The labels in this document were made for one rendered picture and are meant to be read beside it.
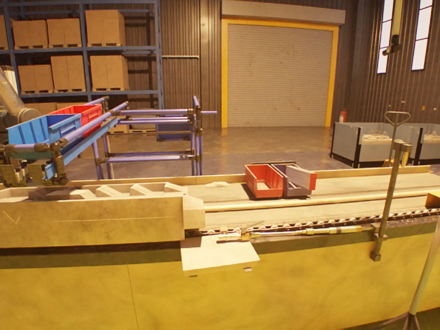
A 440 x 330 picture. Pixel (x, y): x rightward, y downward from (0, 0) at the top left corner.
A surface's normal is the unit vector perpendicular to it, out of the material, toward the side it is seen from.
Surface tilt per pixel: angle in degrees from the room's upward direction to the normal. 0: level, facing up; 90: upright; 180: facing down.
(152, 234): 80
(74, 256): 90
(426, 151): 90
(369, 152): 90
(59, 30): 90
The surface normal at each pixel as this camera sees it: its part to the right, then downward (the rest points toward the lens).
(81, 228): 0.13, 0.11
